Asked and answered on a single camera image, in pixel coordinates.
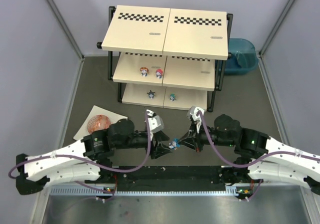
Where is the blue bucket Doraemon figure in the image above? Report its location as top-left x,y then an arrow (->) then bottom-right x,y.
168,138 -> 180,150

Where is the pink-hooded Doraemon figure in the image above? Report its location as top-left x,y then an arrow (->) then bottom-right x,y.
155,69 -> 164,79

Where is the orange lion Doraemon figure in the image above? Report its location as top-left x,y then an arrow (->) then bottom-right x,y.
139,67 -> 149,77

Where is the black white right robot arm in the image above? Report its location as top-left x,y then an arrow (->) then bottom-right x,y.
178,114 -> 320,195

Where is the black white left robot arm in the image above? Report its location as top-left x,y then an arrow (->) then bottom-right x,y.
15,116 -> 172,195

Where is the three-tier beige black shelf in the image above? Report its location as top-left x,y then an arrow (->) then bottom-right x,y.
97,5 -> 234,112

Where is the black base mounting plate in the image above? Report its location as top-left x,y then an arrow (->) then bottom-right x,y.
85,166 -> 253,192

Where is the teal-hooded Doraemon figure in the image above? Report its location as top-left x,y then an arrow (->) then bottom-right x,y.
169,93 -> 176,102

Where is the grey-hooded Doraemon figure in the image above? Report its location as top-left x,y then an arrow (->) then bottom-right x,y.
147,90 -> 155,99

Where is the red patterned bowl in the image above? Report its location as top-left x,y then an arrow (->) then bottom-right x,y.
87,115 -> 112,134

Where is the white square plate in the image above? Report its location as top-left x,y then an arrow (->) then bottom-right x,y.
73,105 -> 127,141

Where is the teal plastic basin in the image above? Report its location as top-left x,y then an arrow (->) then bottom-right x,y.
224,38 -> 259,75

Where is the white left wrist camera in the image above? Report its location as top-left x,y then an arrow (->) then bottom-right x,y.
146,109 -> 164,134

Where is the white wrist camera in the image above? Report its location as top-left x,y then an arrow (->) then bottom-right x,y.
187,106 -> 205,133
146,109 -> 164,134

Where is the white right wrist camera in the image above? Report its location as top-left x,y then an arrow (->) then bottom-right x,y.
187,106 -> 205,133

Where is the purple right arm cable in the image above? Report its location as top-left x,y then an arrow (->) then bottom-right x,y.
197,110 -> 320,201

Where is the light blue cable duct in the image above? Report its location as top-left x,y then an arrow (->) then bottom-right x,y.
50,185 -> 240,197

